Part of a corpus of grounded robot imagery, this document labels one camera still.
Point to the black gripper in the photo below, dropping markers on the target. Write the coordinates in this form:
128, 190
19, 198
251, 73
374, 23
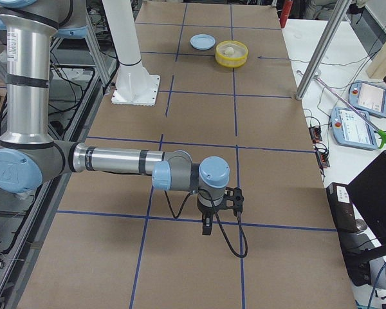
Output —
206, 212

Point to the white steamed bun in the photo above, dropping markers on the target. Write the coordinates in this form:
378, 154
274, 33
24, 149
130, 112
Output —
229, 51

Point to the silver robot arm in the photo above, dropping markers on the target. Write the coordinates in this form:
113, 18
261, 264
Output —
30, 157

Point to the yellow round steamer basket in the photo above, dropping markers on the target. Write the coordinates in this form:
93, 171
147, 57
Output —
238, 59

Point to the black usb hub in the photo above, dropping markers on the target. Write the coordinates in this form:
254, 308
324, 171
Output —
322, 159
315, 133

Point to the black box device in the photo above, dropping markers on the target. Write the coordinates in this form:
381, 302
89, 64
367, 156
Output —
341, 208

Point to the black laptop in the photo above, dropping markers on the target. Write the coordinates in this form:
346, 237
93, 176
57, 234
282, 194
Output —
368, 193

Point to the near teach pendant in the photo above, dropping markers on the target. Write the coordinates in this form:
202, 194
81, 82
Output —
352, 131

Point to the teach pendant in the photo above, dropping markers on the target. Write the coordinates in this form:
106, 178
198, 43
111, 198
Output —
368, 97
352, 131

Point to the light blue plate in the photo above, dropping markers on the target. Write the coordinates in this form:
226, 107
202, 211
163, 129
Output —
202, 41

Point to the far teach pendant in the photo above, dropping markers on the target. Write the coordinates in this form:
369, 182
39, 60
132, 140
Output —
368, 97

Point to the red cylinder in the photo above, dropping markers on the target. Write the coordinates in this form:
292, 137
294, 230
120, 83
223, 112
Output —
285, 12

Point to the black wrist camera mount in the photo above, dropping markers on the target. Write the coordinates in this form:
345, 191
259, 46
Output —
232, 200

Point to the white pedestal column base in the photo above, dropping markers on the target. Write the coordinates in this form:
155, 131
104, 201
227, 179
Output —
134, 84

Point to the green handled reacher stick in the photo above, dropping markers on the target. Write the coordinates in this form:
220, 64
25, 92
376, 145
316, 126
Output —
381, 133

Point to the aluminium frame post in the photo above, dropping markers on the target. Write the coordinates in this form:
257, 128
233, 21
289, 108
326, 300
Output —
322, 46

